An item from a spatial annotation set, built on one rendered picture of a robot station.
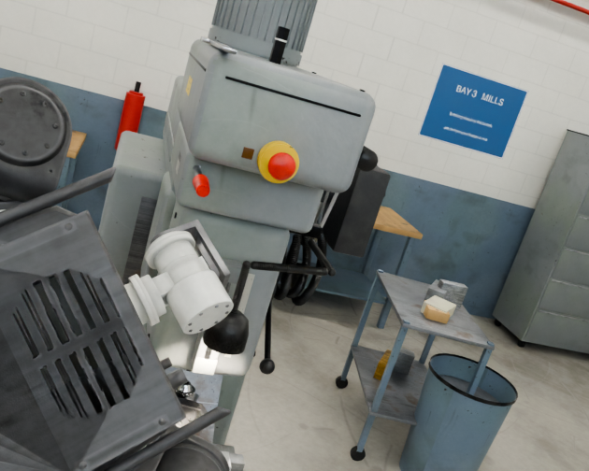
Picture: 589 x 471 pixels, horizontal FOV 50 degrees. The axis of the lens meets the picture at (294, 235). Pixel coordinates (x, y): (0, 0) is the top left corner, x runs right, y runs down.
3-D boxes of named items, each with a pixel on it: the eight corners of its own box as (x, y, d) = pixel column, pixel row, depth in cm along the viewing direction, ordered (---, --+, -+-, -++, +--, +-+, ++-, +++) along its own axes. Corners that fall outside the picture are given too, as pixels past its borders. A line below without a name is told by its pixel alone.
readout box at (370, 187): (367, 260, 150) (396, 176, 145) (332, 252, 147) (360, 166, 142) (344, 233, 168) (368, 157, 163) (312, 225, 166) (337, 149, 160)
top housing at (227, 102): (351, 199, 98) (384, 96, 94) (184, 158, 91) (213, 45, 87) (290, 142, 142) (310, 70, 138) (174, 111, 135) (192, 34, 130)
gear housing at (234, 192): (313, 237, 110) (330, 182, 107) (173, 206, 103) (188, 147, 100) (278, 188, 141) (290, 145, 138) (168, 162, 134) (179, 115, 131)
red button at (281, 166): (293, 184, 91) (300, 158, 90) (265, 178, 89) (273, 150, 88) (288, 178, 94) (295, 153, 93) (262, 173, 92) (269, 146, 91)
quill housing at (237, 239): (251, 384, 121) (298, 229, 112) (141, 368, 115) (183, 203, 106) (237, 337, 138) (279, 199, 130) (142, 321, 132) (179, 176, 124)
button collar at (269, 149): (293, 187, 94) (304, 149, 92) (253, 178, 92) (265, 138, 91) (290, 184, 96) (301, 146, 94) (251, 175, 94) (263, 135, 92)
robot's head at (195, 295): (163, 329, 70) (234, 293, 72) (124, 256, 73) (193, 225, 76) (167, 349, 75) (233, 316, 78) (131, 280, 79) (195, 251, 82)
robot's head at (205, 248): (174, 291, 71) (233, 268, 75) (141, 232, 75) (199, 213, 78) (168, 316, 76) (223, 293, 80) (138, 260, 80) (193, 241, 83)
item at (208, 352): (213, 376, 114) (244, 269, 108) (192, 372, 113) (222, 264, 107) (211, 363, 118) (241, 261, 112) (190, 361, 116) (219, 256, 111)
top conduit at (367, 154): (374, 174, 101) (381, 153, 100) (351, 167, 100) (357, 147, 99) (309, 127, 143) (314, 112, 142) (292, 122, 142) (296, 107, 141)
